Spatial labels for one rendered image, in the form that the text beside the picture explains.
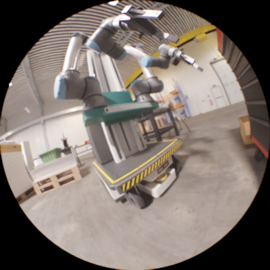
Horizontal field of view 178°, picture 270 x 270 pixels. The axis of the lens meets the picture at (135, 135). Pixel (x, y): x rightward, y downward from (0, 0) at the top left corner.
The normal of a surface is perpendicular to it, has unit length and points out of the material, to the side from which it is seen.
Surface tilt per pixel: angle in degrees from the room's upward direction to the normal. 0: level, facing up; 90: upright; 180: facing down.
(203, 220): 0
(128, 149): 90
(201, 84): 90
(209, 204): 0
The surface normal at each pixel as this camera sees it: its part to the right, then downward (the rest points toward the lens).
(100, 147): 0.55, -0.16
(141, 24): 0.65, 0.74
